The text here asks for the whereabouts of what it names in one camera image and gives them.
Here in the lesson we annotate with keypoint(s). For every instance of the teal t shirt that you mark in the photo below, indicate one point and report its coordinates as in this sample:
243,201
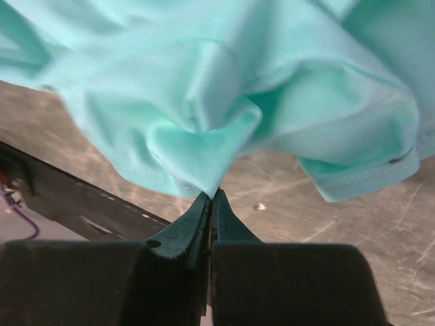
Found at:
172,92

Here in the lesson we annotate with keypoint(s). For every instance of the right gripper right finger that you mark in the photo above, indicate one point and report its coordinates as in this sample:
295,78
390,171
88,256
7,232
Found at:
257,283

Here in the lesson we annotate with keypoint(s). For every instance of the black base crossbar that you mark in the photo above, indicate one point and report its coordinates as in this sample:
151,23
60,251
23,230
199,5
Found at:
75,204

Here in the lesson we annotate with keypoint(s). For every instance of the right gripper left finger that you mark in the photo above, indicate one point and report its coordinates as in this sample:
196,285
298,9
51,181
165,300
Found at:
158,281

